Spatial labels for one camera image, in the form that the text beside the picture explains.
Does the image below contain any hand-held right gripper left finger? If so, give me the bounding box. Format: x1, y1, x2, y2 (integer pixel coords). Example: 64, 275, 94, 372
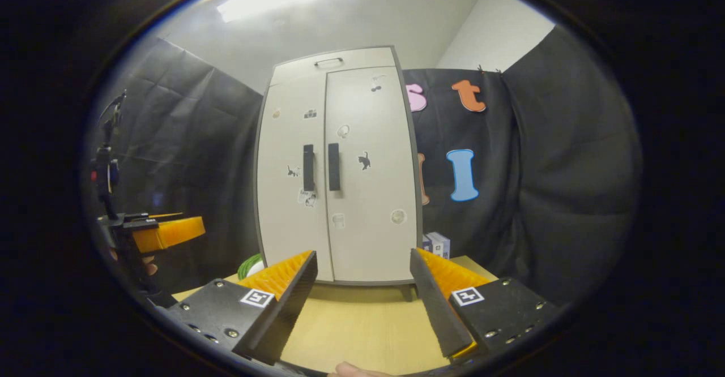
164, 250, 319, 366

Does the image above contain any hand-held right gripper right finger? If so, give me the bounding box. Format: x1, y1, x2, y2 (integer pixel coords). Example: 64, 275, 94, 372
409, 247, 562, 362

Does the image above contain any white grey shoe cabinet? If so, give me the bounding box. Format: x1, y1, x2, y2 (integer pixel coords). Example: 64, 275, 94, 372
253, 45, 425, 302

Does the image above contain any green striped round object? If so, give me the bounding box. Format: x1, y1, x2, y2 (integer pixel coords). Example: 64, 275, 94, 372
237, 252, 266, 281

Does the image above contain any black backdrop cloth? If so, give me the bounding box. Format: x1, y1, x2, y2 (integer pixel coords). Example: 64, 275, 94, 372
402, 26, 645, 308
84, 37, 268, 297

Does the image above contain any black door handle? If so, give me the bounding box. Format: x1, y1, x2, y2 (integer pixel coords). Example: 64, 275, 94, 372
327, 142, 342, 192
302, 144, 315, 192

